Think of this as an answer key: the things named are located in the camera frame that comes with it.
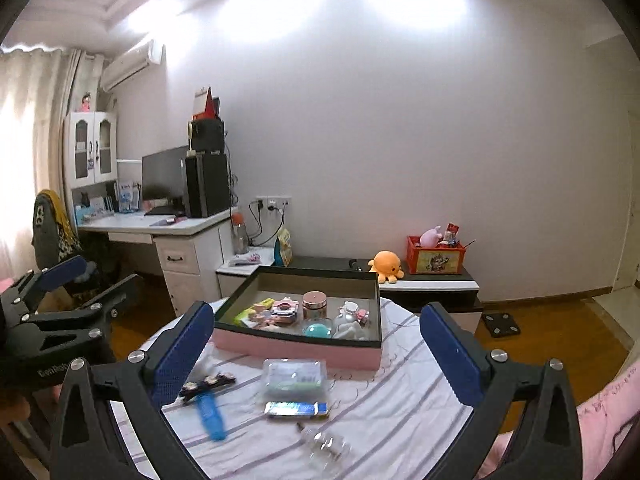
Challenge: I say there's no blue toothpaste box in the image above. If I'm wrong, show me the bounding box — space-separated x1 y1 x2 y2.
264 401 330 419

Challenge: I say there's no clear cotton swab box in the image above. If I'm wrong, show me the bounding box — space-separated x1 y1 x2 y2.
262 359 328 402

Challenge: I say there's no clear glass perfume bottle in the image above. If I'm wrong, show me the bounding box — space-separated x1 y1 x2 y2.
296 422 352 470

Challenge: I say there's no yellow long box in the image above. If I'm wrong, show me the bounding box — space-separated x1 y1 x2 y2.
233 304 269 328

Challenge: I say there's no teal round container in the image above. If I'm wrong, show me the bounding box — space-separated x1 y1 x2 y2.
302 318 333 339

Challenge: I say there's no pink lid jar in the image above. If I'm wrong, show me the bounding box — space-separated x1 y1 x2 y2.
302 290 328 320

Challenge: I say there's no blue comb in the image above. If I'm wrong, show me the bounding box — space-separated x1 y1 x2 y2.
196 392 227 441

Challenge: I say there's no pink doll figure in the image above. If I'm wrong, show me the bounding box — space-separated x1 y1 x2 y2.
247 298 278 330

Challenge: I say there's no pink bed cover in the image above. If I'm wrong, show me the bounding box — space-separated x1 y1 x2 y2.
474 358 640 480

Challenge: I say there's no black office chair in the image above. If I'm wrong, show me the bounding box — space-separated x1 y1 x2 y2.
32 190 122 302

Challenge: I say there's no black bathroom scale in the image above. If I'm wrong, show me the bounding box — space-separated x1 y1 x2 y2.
482 312 521 338

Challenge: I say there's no white striped quilt cover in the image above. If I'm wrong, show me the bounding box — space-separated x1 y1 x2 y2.
109 296 476 480

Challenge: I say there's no black white low cabinet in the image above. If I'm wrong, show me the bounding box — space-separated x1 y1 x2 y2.
290 256 483 334

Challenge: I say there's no white computer desk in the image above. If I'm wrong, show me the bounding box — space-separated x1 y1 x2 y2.
78 208 236 315

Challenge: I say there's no white glass door cabinet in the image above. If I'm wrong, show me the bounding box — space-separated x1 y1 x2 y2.
64 112 117 190

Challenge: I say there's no white bedside table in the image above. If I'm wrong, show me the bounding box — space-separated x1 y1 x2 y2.
216 247 274 298

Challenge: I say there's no red toy box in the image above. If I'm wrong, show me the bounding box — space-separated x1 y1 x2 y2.
406 236 466 275

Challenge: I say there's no black computer monitor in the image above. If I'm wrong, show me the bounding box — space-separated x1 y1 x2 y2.
142 145 188 216

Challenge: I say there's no orange cap water bottle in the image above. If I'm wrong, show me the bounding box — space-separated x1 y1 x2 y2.
231 211 250 255

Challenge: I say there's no pink plush toy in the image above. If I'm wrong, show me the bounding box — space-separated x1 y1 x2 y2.
419 226 444 248

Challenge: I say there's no black computer tower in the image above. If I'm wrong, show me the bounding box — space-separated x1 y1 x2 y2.
183 153 231 219

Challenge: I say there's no orange octopus plush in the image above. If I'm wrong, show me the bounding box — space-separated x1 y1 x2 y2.
368 250 404 284

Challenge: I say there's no pink black storage box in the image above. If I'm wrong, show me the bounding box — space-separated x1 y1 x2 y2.
213 266 383 370

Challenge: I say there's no beige window curtain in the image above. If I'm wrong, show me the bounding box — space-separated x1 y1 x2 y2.
1 49 80 278

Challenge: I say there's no yellow snack bag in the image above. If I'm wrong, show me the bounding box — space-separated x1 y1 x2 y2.
273 228 293 268

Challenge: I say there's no black speaker box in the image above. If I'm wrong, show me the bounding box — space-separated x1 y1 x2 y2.
188 118 224 153

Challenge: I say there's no white air conditioner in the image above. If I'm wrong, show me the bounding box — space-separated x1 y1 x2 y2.
100 40 164 92

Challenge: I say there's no white wall power strip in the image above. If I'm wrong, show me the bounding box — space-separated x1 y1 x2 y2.
255 195 292 210

